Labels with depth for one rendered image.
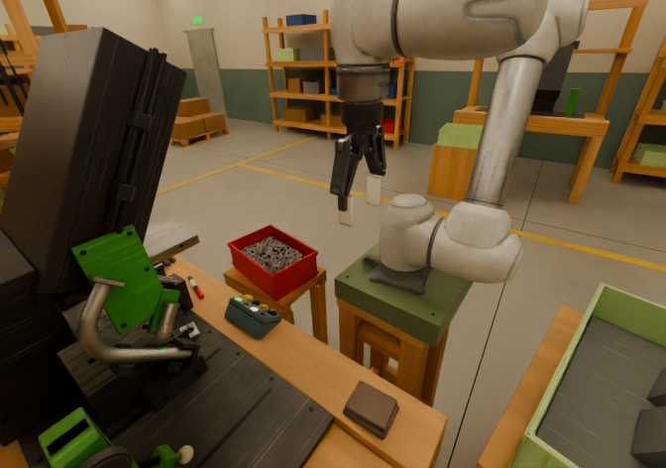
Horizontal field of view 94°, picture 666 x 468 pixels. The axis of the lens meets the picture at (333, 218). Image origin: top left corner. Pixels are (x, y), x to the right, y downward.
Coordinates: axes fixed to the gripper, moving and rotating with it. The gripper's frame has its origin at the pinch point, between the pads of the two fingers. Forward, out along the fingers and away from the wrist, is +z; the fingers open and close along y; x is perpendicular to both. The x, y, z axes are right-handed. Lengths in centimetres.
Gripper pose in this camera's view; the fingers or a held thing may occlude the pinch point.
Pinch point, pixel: (360, 204)
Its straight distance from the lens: 64.5
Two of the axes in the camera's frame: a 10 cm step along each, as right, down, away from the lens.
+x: -8.1, -2.6, 5.3
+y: 5.9, -4.0, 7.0
